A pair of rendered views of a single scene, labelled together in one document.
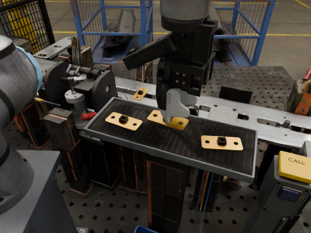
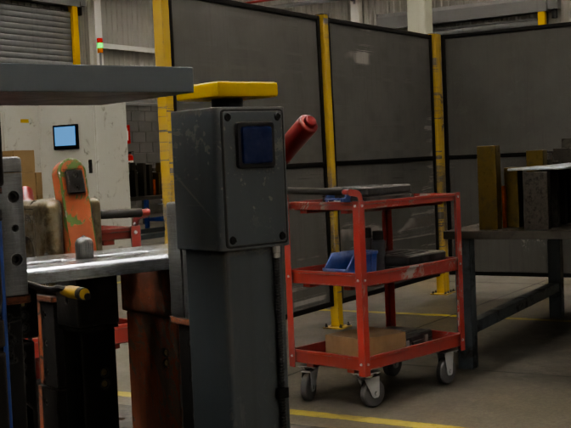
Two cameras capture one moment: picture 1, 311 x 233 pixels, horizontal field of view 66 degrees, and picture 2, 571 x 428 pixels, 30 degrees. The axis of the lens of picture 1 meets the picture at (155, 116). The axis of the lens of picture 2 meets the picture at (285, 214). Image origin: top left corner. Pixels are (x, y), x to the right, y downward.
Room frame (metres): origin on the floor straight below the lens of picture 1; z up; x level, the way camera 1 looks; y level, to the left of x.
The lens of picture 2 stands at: (-0.17, 0.45, 1.10)
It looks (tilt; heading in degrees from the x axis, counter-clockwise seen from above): 3 degrees down; 300
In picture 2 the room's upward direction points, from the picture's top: 2 degrees counter-clockwise
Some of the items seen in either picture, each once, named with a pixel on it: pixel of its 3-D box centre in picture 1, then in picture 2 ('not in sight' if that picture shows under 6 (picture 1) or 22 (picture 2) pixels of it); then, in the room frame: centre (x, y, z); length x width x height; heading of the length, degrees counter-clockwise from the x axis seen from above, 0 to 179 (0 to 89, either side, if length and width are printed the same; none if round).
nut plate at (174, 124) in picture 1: (167, 118); not in sight; (0.39, -0.03, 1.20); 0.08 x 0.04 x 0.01; 64
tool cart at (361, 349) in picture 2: not in sight; (372, 287); (1.96, -3.95, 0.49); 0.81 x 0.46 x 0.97; 76
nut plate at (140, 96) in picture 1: (140, 92); not in sight; (0.79, 0.06, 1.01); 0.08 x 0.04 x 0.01; 158
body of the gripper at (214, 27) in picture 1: (185, 54); not in sight; (0.38, -0.05, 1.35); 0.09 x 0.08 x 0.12; 64
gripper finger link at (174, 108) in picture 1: (175, 109); not in sight; (0.37, -0.04, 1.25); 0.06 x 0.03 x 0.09; 64
